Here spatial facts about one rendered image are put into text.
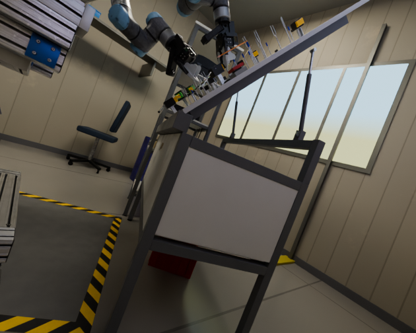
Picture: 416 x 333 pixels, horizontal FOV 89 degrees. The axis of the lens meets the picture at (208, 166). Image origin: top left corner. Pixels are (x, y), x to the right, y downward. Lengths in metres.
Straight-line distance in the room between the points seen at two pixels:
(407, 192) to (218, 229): 2.13
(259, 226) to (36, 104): 3.52
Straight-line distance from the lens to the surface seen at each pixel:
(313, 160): 1.03
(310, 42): 1.24
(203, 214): 0.83
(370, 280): 2.72
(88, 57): 4.01
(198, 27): 2.24
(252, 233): 0.94
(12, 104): 3.91
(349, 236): 2.72
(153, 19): 1.15
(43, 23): 1.04
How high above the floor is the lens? 0.74
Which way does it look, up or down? 1 degrees down
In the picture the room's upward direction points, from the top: 21 degrees clockwise
